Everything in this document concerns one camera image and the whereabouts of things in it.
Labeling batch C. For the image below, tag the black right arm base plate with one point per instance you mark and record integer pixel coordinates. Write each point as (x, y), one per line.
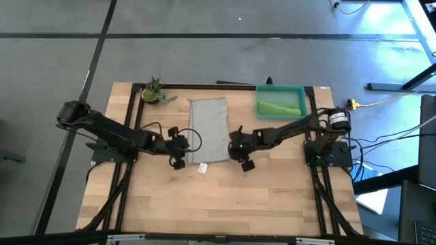
(340, 158)

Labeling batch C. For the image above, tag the small potted succulent plant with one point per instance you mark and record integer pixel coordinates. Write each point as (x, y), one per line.
(151, 92)

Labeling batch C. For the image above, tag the black computer tower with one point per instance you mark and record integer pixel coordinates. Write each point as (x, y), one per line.
(427, 143)

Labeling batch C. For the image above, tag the black desk cabinet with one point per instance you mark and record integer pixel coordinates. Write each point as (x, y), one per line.
(417, 204)

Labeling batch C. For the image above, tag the black desk foot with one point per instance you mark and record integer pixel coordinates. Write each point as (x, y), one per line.
(385, 86)

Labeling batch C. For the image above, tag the black overhead rig beam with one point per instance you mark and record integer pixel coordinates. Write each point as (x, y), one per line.
(51, 238)

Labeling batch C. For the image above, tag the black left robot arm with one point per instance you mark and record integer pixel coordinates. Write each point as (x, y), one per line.
(109, 131)

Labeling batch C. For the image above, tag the black aluminium table frame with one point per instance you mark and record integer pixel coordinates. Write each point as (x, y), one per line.
(204, 86)

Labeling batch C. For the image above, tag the green microfiber towel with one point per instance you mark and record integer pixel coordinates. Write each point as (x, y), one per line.
(277, 109)

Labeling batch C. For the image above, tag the black desk crossbar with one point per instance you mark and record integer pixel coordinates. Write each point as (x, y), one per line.
(385, 178)

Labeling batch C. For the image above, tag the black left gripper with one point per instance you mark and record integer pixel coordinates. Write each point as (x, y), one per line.
(175, 146)

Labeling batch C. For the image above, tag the grey waffle microfiber towel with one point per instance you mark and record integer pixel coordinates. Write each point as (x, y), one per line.
(209, 129)

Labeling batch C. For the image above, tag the black keyboard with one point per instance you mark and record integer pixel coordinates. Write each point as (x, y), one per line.
(425, 233)

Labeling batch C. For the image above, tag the white flat board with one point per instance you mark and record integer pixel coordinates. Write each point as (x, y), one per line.
(374, 200)

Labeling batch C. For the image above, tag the blue cloth bundle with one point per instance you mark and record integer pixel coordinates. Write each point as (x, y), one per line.
(368, 173)

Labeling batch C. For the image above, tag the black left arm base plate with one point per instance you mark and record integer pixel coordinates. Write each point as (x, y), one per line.
(102, 156)

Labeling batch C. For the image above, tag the teal plastic basket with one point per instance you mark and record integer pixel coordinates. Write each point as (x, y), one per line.
(279, 95)

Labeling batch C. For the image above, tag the silver metal bracket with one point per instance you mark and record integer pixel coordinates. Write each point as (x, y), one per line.
(126, 237)
(315, 241)

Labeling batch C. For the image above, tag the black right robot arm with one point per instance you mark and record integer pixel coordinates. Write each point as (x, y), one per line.
(293, 131)

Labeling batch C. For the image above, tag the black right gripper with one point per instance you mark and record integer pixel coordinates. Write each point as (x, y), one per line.
(245, 146)

